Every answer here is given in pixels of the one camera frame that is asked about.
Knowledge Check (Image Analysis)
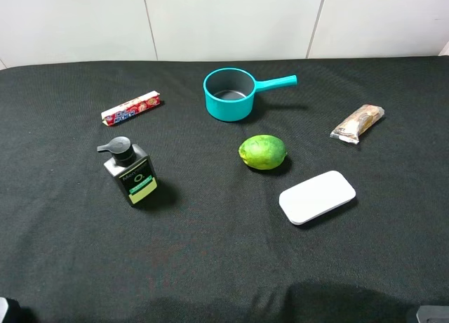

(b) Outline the black pump lotion bottle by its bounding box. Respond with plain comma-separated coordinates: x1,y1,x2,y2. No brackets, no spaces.
97,136,158,206

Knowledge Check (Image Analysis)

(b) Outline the grey object bottom right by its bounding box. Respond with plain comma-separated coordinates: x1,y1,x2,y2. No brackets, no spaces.
416,305,449,323

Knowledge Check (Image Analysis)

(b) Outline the white black object bottom left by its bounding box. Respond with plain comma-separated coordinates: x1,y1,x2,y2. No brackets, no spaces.
0,297,35,323

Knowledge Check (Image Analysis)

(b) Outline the green lime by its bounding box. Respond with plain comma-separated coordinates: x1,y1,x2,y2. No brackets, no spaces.
238,135,287,171

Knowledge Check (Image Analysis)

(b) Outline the white rounded flat case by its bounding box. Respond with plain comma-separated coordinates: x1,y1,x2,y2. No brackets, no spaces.
279,171,356,225

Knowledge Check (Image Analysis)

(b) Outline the black table cloth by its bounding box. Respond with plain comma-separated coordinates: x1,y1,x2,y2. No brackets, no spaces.
1,57,448,322

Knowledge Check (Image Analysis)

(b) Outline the red Hi-Chew candy pack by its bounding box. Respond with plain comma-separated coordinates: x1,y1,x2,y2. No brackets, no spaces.
101,91,161,126

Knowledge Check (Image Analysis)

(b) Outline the clear wrapped snack bar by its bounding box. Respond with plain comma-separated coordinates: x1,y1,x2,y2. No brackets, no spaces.
330,105,384,145

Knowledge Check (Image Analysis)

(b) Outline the teal saucepan with handle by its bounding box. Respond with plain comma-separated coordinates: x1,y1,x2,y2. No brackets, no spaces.
203,67,297,122

